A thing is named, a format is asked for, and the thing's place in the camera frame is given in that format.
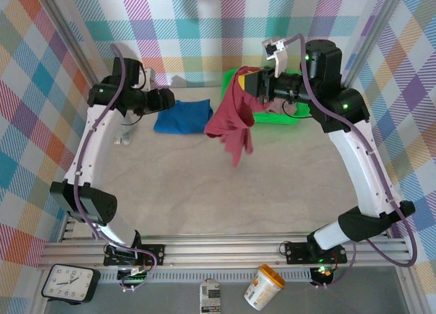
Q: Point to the blue tank top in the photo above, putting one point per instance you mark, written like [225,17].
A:
[184,118]

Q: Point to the mauve pink tank top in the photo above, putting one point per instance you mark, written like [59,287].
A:
[274,107]

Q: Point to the red tank top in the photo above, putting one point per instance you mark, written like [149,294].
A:
[231,120]

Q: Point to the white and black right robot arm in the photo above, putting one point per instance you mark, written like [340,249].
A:
[361,164]

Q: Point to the green plastic basket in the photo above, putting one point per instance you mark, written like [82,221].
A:
[276,120]

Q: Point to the grey plush animal toy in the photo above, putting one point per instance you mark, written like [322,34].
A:
[126,133]

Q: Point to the small electronics board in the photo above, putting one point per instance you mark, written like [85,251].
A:
[322,273]
[133,278]

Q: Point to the black alarm clock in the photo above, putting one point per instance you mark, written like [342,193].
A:
[69,281]

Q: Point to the black and white carton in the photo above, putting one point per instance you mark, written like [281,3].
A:
[209,297]

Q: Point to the white cup with orange lid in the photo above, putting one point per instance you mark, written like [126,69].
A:
[262,288]

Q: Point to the aluminium frame post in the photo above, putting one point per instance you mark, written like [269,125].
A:
[369,38]
[73,31]

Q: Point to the aluminium side rail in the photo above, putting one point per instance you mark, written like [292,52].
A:
[68,234]

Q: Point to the aluminium front rail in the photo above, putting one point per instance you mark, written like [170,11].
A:
[221,254]

